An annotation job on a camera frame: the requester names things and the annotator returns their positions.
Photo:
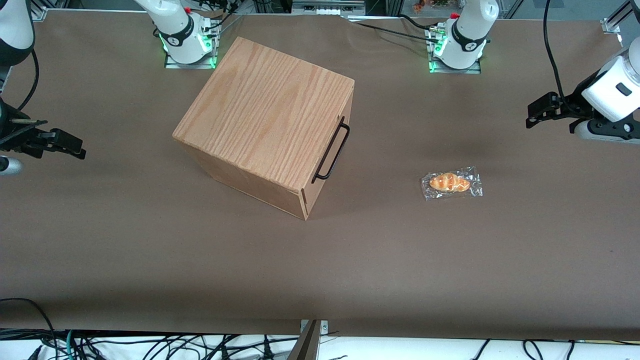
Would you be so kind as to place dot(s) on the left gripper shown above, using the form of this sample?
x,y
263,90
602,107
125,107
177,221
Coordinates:
x,y
570,106

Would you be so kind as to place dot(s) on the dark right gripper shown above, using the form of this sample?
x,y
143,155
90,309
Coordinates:
x,y
10,131

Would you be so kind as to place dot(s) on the wooden drawer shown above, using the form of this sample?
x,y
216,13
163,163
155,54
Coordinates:
x,y
327,150

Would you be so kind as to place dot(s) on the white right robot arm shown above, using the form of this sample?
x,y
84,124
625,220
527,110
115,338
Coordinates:
x,y
177,30

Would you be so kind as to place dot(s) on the wooden drawer cabinet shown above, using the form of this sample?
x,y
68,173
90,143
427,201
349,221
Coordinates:
x,y
260,105

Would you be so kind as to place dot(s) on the plastic wrapped bread roll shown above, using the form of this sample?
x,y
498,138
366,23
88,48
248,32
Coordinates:
x,y
450,182

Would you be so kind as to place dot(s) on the brown paper table cover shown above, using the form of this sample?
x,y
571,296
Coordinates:
x,y
150,260

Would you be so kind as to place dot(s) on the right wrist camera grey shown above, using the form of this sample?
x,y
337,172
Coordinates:
x,y
9,165

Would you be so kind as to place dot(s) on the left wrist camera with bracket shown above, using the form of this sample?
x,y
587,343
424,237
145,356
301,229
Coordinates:
x,y
605,131

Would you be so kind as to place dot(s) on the metal base plate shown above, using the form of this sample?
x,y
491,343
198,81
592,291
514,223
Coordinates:
x,y
212,47
477,67

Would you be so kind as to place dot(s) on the aluminium corner bracket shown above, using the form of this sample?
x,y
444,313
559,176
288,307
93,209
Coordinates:
x,y
612,26

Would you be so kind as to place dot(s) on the aluminium frame profile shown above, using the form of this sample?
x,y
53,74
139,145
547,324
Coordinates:
x,y
327,7

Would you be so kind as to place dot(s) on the metal clamp bracket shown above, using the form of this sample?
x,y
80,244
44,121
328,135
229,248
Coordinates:
x,y
307,342

